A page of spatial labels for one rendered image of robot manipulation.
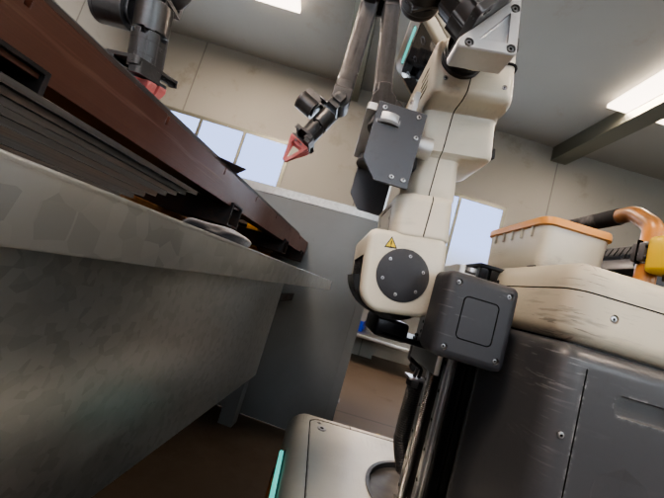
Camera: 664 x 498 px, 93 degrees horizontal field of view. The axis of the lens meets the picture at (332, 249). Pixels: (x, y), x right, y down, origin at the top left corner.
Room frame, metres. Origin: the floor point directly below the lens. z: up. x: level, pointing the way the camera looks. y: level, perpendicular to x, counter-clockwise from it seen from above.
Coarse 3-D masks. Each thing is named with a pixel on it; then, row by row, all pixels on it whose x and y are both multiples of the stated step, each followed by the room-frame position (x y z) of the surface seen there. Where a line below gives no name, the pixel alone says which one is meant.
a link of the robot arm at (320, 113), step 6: (318, 108) 0.92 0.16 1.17; (324, 108) 0.91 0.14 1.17; (312, 114) 0.92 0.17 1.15; (318, 114) 0.91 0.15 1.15; (324, 114) 0.90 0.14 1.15; (330, 114) 0.91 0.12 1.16; (318, 120) 0.90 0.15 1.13; (324, 120) 0.91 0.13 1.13; (330, 120) 0.91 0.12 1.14; (324, 126) 0.91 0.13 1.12
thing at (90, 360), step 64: (0, 256) 0.25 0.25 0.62; (64, 256) 0.30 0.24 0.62; (0, 320) 0.27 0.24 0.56; (64, 320) 0.33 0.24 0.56; (128, 320) 0.42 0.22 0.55; (192, 320) 0.58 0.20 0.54; (256, 320) 0.94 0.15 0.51; (0, 384) 0.29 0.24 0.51; (64, 384) 0.36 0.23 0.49; (128, 384) 0.47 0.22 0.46; (192, 384) 0.66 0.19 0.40; (0, 448) 0.31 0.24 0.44; (64, 448) 0.39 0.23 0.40; (128, 448) 0.52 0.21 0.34
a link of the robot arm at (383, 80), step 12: (384, 0) 0.95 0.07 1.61; (396, 0) 0.90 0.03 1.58; (384, 12) 0.91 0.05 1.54; (396, 12) 0.91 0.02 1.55; (384, 24) 0.91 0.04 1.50; (396, 24) 0.91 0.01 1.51; (384, 36) 0.91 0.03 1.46; (396, 36) 0.92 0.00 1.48; (384, 48) 0.91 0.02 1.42; (384, 60) 0.91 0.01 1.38; (384, 72) 0.91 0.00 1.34; (384, 84) 0.88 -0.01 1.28; (372, 96) 0.88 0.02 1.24; (384, 96) 0.88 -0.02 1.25
